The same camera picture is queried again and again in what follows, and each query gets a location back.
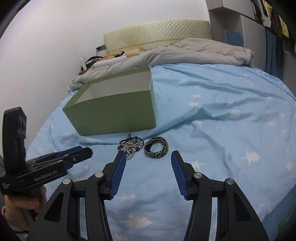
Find dark hanging clothes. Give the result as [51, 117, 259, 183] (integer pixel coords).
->
[270, 7, 284, 69]

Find silver bead chain bracelet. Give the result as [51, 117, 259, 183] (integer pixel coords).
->
[117, 132, 145, 161]

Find black gold patterned bangle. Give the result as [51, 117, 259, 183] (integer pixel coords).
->
[144, 136, 169, 159]

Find white bottle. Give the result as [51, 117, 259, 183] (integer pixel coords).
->
[80, 58, 87, 71]

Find green cardboard box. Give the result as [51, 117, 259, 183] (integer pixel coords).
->
[63, 67, 156, 136]

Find light blue bed sheet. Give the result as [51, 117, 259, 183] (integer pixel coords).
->
[25, 63, 296, 241]

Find blue curtain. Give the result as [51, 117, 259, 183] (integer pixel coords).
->
[265, 28, 283, 80]

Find left hand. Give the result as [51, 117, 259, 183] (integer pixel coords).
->
[4, 186, 47, 223]

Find cream quilted headboard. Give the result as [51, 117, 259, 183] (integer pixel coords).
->
[104, 20, 212, 54]

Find grey white wardrobe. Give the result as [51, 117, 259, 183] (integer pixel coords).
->
[206, 1, 267, 70]

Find grey duvet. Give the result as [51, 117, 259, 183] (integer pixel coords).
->
[68, 38, 255, 92]

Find green tissue box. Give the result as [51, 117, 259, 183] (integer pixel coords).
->
[277, 207, 295, 235]

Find blue chair back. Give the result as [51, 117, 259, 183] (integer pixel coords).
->
[224, 29, 244, 47]

